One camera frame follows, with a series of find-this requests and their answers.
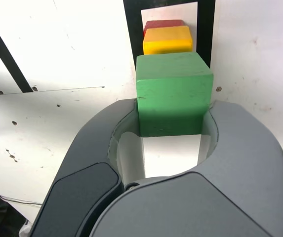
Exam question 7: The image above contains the black tape square outline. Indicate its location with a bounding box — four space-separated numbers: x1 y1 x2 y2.
122 0 216 74

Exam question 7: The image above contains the red cube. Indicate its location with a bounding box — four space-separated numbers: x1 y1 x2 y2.
143 19 188 37

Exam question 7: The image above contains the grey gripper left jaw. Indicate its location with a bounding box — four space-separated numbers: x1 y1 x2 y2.
29 98 146 237

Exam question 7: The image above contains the black tape strip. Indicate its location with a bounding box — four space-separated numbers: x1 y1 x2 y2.
0 8 33 93

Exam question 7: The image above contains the green cube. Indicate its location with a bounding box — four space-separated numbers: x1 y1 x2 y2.
135 51 214 138

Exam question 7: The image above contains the yellow cube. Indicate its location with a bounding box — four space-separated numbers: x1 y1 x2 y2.
142 25 194 55

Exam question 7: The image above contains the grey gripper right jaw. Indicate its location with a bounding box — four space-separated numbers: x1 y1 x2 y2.
88 99 283 237

